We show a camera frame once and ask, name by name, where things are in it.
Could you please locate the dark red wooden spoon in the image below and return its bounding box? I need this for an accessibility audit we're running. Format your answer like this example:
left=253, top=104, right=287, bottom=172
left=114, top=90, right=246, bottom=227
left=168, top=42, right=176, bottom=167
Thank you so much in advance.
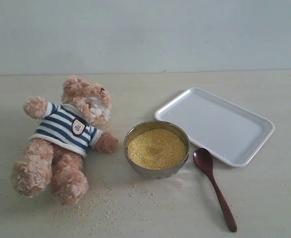
left=193, top=148, right=237, bottom=233

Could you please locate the plush teddy bear striped sweater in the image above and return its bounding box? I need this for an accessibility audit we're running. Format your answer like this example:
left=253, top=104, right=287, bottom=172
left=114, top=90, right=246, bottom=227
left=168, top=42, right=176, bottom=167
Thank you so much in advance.
left=11, top=75, right=118, bottom=205

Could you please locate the yellow millet grain in bowl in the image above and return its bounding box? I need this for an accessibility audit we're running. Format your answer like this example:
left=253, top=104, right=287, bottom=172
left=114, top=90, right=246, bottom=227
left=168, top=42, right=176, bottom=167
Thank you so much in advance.
left=127, top=128, right=187, bottom=170

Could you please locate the stainless steel bowl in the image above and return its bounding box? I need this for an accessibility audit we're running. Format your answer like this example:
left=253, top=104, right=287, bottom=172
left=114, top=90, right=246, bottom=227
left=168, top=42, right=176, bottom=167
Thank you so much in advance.
left=124, top=120, right=189, bottom=179

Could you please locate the white rectangular plastic tray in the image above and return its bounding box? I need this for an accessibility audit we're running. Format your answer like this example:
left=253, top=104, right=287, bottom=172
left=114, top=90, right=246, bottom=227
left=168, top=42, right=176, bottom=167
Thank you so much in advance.
left=154, top=87, right=275, bottom=167

